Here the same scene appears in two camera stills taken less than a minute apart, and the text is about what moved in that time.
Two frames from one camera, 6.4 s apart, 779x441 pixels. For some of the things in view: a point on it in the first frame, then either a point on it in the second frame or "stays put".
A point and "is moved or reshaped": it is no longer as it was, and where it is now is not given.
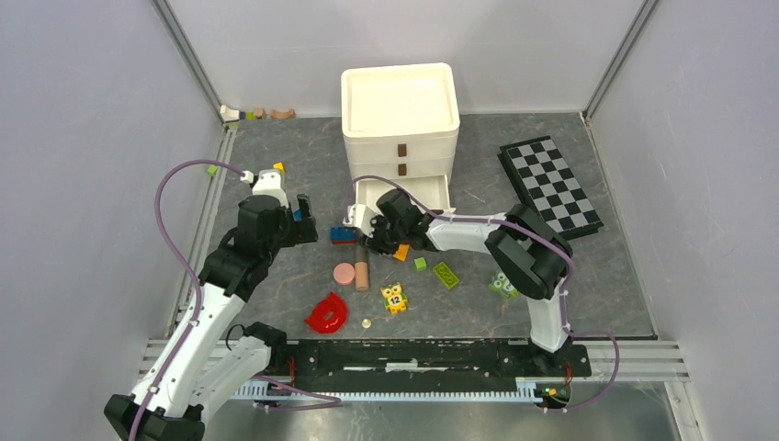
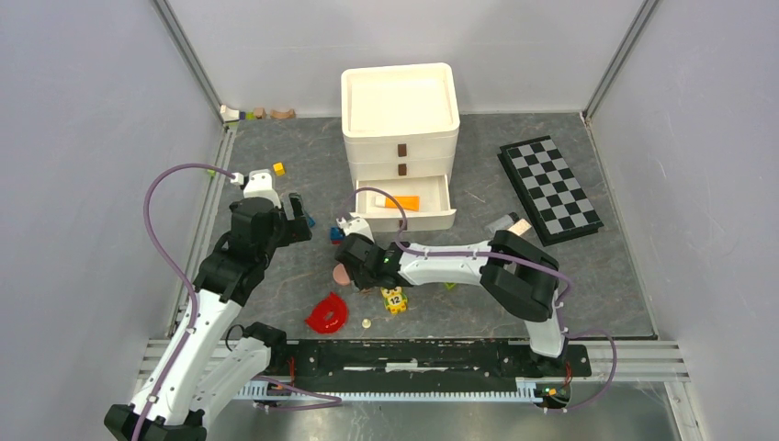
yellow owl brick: [395, 300] stays put
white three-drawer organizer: [400, 121] stays put
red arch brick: [328, 316] stays put
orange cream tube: [402, 252] is moved or reshaped
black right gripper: [374, 243] -> [359, 279]
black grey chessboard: [546, 182] stays put
